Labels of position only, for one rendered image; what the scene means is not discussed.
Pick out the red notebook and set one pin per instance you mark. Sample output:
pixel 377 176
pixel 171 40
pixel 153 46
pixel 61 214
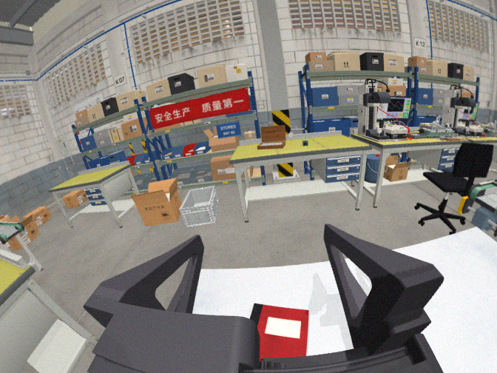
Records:
pixel 283 331

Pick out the grey work table with yellow top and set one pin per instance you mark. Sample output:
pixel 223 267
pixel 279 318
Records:
pixel 109 190

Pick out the grey column with black and yellow striped base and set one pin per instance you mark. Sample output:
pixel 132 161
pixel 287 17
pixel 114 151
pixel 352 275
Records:
pixel 276 80

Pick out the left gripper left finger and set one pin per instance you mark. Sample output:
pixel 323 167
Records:
pixel 137 286

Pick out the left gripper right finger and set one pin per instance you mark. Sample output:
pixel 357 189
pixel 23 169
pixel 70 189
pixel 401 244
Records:
pixel 401 284

